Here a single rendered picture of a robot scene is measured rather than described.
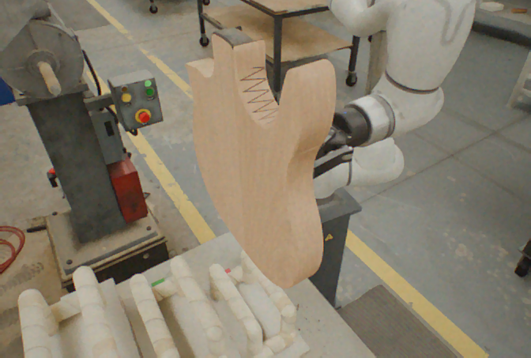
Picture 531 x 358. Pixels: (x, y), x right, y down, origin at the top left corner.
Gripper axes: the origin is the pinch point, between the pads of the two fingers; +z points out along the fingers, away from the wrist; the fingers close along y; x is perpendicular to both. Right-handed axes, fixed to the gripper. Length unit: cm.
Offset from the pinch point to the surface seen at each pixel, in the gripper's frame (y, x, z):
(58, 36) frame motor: 97, -5, 17
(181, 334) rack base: -0.3, -34.9, 19.2
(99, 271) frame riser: 96, -115, 35
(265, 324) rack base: -3.7, -43.0, 1.7
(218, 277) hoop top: 5.7, -32.2, 7.9
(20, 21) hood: 68, 9, 26
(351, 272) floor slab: 41, -138, -81
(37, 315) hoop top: 3.7, -16.0, 38.0
